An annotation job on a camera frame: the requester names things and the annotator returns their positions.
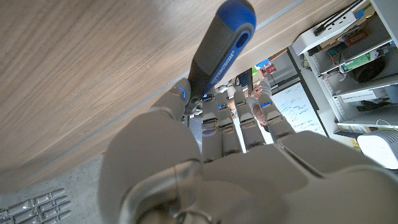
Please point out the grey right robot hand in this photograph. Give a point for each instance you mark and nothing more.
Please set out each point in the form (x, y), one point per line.
(34, 208)

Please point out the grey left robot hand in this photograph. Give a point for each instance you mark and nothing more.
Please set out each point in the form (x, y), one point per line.
(248, 180)

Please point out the white ribbed appliance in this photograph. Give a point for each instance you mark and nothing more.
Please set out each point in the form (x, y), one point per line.
(379, 149)

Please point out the whiteboard with writing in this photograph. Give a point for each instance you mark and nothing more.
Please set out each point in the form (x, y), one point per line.
(298, 105)

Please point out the white shelf unit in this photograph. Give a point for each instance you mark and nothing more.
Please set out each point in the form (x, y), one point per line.
(387, 12)

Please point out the seated person grey t-shirt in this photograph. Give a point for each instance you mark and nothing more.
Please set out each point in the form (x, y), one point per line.
(259, 113)

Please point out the white power box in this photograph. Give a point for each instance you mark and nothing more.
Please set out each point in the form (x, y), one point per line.
(323, 34)

